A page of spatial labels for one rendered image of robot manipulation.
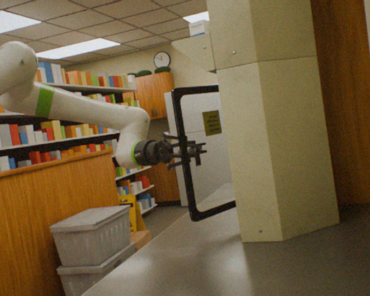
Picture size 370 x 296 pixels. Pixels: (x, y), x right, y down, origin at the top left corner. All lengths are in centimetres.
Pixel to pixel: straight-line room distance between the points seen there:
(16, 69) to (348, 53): 103
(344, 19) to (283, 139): 51
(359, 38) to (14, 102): 114
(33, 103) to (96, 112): 21
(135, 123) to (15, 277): 200
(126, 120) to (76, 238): 191
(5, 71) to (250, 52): 72
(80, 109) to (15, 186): 184
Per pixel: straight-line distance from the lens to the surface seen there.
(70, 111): 153
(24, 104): 153
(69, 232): 335
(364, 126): 147
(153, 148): 141
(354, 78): 146
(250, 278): 94
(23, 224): 335
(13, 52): 140
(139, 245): 399
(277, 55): 115
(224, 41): 113
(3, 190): 322
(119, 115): 155
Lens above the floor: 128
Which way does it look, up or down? 3 degrees down
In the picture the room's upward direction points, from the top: 9 degrees counter-clockwise
